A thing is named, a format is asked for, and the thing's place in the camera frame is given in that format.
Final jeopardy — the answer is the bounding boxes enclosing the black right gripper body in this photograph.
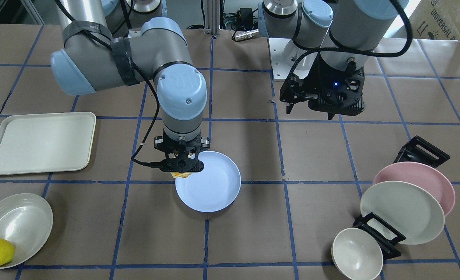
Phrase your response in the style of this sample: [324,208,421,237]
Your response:
[154,133,210,173]

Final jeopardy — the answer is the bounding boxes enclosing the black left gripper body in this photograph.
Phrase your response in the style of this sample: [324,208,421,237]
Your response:
[279,55,365,119]

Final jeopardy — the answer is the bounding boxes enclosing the striped bread roll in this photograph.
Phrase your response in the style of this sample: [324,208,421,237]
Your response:
[168,152,204,178]

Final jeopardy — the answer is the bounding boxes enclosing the blue plate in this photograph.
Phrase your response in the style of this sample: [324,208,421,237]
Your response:
[175,151,241,212]

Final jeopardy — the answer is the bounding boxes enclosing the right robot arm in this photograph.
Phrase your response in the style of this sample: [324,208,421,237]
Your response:
[51,0,210,173]

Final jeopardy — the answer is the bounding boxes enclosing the pink plate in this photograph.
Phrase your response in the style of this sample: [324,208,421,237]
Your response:
[372,162,456,216]

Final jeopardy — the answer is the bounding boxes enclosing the cream plate in rack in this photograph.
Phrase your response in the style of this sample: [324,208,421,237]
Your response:
[360,181,445,245]

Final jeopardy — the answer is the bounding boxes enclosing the white plate with lemon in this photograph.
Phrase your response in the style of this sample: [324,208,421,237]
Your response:
[0,193,53,269]

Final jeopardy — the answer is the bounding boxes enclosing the silver flashlight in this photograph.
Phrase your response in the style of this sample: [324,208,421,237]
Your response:
[232,30,261,42]

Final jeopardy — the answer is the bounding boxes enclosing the black dish rack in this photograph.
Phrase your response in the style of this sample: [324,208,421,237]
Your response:
[353,135,450,259]

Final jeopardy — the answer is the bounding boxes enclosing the black power adapter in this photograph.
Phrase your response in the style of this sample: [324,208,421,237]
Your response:
[237,8,254,24]

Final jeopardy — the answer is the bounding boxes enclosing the cardboard box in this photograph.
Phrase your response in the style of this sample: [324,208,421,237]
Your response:
[409,0,460,40]

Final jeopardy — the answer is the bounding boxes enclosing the white rectangular tray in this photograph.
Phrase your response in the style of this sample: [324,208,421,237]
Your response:
[0,112,97,176]

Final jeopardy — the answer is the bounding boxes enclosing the cream bowl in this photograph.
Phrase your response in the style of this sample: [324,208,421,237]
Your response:
[331,227,383,280]

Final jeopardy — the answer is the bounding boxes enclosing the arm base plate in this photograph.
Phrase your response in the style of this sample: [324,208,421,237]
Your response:
[269,38,317,81]

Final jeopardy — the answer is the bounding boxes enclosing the aluminium frame post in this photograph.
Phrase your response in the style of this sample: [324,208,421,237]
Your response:
[202,0,223,37]

